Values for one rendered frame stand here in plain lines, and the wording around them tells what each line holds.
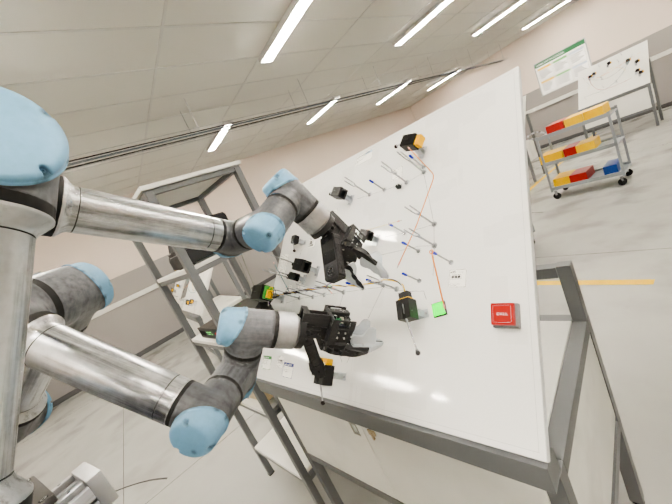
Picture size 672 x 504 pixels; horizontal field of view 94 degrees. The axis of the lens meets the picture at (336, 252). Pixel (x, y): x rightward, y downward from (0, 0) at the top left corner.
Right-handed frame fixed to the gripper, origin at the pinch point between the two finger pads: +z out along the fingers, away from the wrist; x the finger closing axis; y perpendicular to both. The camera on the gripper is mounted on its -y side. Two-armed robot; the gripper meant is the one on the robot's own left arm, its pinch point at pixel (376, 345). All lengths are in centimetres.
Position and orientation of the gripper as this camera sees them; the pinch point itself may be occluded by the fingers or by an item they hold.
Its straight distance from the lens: 76.5
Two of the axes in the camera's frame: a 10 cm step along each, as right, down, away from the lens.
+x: -2.9, -3.0, 9.1
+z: 9.2, 1.6, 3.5
